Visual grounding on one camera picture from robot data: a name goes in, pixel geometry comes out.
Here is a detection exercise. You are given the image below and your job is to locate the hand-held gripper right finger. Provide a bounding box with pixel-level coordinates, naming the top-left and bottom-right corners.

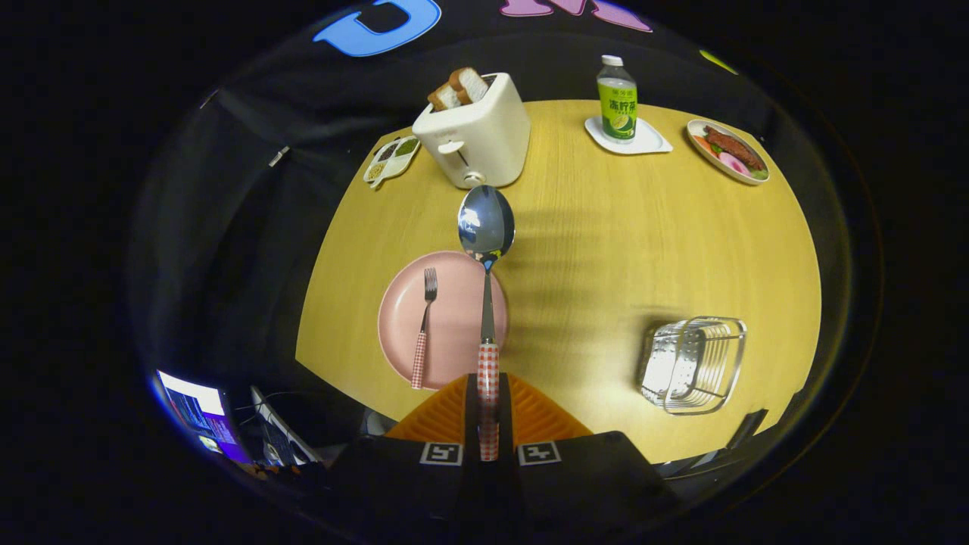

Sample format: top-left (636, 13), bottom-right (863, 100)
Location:
top-left (500, 373), bottom-right (678, 531)

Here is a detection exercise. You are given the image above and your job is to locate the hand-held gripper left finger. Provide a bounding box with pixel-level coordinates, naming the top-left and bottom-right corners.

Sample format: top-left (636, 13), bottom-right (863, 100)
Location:
top-left (326, 373), bottom-right (483, 531)

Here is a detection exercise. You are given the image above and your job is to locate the checkered handle metal fork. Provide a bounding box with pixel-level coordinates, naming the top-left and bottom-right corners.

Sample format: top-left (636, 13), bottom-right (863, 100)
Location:
top-left (411, 267), bottom-right (438, 391)

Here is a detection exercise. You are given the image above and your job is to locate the checkered handle metal spoon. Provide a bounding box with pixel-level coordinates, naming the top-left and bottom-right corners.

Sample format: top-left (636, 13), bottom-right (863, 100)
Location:
top-left (458, 185), bottom-right (516, 462)

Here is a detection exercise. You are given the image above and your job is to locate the open grey laptop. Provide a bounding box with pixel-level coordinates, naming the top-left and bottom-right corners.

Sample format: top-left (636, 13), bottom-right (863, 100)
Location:
top-left (250, 386), bottom-right (320, 465)

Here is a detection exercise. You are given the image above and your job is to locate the pink round plate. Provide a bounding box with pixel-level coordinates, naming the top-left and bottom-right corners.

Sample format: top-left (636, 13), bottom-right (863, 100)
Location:
top-left (378, 251), bottom-right (509, 391)

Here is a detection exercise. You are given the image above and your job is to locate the black box-shaped object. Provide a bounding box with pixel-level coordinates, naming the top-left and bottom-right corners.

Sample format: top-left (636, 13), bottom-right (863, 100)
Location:
top-left (727, 409), bottom-right (769, 451)

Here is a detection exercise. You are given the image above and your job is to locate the lit computer monitor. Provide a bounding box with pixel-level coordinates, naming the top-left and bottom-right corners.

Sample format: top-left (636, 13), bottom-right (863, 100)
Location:
top-left (155, 369), bottom-right (251, 464)

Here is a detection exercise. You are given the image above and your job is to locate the white divided condiment tray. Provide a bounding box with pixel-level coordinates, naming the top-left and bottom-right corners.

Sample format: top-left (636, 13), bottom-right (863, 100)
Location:
top-left (363, 135), bottom-right (422, 188)

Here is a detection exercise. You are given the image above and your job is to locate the white square coaster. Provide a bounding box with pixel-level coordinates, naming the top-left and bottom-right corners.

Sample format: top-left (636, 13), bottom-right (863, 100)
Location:
top-left (584, 115), bottom-right (673, 156)

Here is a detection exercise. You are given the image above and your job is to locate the white toaster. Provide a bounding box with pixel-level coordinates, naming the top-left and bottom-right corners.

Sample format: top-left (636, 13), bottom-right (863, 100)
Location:
top-left (413, 73), bottom-right (531, 189)

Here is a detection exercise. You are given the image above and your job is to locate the white plate with food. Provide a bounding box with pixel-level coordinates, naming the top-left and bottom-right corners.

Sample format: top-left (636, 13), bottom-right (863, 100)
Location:
top-left (687, 119), bottom-right (771, 185)

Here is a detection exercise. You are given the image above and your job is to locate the green label drink bottle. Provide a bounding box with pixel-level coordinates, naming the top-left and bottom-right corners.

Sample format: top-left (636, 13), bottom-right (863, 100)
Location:
top-left (597, 54), bottom-right (638, 143)

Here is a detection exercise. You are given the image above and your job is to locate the metal wire cutlery basket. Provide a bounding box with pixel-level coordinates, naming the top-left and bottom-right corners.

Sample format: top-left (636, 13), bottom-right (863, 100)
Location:
top-left (640, 316), bottom-right (748, 416)

